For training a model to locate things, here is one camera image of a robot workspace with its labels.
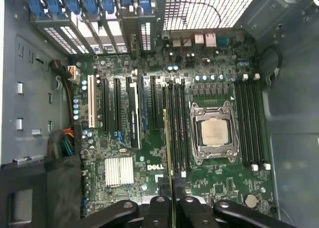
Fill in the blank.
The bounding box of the green motherboard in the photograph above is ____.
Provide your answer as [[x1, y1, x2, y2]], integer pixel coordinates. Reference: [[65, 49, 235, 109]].
[[68, 45, 275, 218]]

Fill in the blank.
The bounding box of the black yellow power cable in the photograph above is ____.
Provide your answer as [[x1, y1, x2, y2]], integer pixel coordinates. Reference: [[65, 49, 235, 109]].
[[49, 59, 75, 125]]

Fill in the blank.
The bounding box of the silver CPU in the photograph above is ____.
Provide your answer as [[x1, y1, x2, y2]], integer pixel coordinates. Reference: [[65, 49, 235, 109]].
[[200, 118, 232, 147]]

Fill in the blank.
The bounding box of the thin wire locking lever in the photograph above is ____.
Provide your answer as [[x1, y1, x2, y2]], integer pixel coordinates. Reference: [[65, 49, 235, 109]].
[[235, 107, 240, 162], [190, 105, 195, 164]]

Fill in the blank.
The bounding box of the silver coin battery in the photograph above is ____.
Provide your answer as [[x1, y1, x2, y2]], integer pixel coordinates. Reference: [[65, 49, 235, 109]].
[[244, 193, 258, 209]]

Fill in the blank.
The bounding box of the black expansion slot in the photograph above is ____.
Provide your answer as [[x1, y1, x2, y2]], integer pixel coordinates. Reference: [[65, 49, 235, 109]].
[[150, 75, 158, 130], [101, 77, 110, 133], [114, 77, 123, 137]]

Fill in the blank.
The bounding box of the white power connector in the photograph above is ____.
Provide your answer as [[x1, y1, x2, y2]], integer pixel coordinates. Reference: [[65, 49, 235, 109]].
[[66, 65, 81, 82]]

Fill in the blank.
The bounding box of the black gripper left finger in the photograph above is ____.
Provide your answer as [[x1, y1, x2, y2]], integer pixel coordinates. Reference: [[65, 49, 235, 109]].
[[83, 178, 174, 228]]

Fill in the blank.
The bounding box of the blue expansion slot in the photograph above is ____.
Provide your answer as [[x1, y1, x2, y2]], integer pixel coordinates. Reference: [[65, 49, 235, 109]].
[[141, 75, 147, 132]]

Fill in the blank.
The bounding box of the metal socket cover frame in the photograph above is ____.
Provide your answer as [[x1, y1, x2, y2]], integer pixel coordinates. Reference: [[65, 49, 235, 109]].
[[193, 107, 237, 161]]

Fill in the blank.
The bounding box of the black graphics card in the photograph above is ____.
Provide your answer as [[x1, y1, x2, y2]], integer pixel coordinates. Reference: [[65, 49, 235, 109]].
[[122, 17, 142, 150]]

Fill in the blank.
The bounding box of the blue serial port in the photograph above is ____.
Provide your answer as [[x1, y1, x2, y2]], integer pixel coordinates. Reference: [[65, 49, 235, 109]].
[[216, 35, 231, 47]]

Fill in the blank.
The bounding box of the green RAM stick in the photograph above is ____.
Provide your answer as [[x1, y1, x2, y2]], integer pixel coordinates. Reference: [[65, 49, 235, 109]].
[[162, 108, 177, 228]]

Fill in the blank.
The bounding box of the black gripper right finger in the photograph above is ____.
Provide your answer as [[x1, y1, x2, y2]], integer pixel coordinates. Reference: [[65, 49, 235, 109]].
[[174, 179, 296, 228]]

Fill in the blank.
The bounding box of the silver rear port block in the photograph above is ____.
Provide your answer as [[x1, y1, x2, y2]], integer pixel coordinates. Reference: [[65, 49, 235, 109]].
[[204, 32, 217, 48], [193, 33, 205, 48]]

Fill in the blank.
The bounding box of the grey metal PC case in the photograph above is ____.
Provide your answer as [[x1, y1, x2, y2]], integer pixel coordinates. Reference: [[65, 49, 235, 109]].
[[0, 0, 319, 228]]

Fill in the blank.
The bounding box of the black looped cable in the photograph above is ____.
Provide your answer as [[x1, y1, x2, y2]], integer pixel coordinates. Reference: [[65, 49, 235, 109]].
[[261, 46, 280, 85]]

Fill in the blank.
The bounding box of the black CPU socket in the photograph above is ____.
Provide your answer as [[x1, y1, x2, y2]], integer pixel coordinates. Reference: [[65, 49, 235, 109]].
[[189, 100, 241, 166]]

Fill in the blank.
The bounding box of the silver finned chipset heatsink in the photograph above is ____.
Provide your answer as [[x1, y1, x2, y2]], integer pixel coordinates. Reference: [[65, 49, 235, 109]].
[[104, 157, 135, 188]]

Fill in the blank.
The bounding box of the multicoloured power cable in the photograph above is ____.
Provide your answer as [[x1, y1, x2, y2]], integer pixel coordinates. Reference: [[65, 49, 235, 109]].
[[47, 128, 75, 160]]

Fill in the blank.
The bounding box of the black plastic drive cage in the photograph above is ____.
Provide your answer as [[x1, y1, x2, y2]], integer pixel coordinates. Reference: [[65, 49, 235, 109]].
[[0, 155, 83, 228]]

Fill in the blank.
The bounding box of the white expansion slot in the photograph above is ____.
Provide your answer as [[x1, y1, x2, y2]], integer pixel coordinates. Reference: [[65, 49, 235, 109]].
[[87, 74, 97, 129]]

